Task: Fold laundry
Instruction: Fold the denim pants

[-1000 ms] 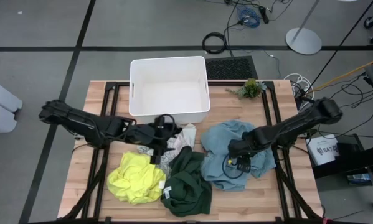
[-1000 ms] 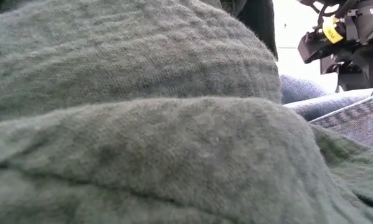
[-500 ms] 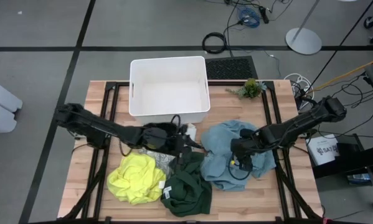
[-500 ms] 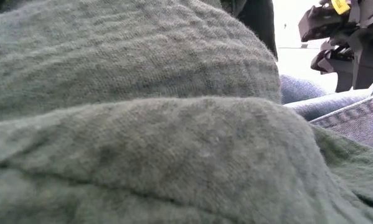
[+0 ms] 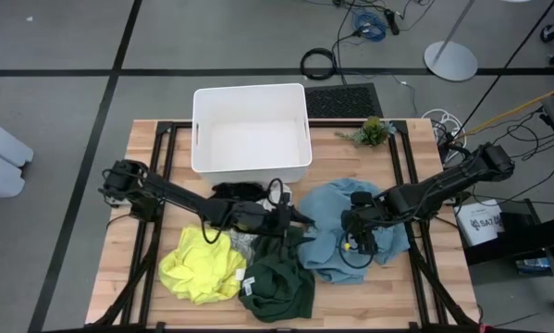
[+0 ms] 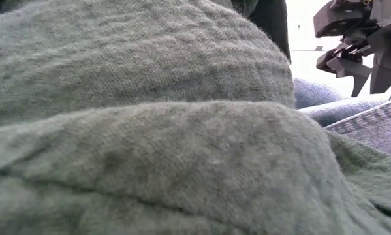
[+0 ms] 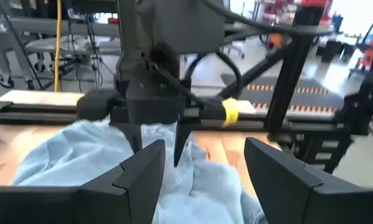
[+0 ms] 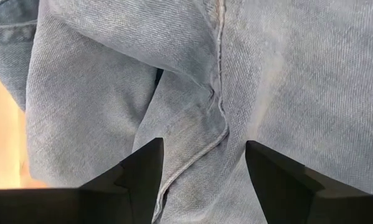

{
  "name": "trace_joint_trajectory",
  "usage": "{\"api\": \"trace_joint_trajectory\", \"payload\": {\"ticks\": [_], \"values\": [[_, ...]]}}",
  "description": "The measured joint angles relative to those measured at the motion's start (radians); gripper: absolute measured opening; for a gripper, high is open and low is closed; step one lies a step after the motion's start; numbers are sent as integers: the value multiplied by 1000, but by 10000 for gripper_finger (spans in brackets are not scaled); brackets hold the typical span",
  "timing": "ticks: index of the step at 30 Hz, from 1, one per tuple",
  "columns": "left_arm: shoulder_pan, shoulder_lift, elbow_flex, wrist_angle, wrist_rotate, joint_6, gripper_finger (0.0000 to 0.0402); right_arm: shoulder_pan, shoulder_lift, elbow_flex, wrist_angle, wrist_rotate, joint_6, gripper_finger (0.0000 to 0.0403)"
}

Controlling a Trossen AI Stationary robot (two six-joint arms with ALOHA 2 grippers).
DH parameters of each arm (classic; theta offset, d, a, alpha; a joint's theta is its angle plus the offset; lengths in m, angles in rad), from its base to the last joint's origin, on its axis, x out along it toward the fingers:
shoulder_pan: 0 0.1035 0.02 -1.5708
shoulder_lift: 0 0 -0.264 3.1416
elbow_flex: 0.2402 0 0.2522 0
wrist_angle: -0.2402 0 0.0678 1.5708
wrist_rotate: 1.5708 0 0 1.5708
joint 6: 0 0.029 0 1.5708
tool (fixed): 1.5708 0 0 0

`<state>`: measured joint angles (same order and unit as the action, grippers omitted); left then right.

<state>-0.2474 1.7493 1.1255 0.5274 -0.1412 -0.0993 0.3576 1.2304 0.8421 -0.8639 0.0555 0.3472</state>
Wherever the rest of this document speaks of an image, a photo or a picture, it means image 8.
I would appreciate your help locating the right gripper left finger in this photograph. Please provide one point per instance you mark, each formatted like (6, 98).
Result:
(127, 193)

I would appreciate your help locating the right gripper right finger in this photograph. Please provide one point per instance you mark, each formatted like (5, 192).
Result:
(292, 199)

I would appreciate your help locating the blue denim jeans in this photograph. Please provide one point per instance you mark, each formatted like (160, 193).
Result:
(111, 93)

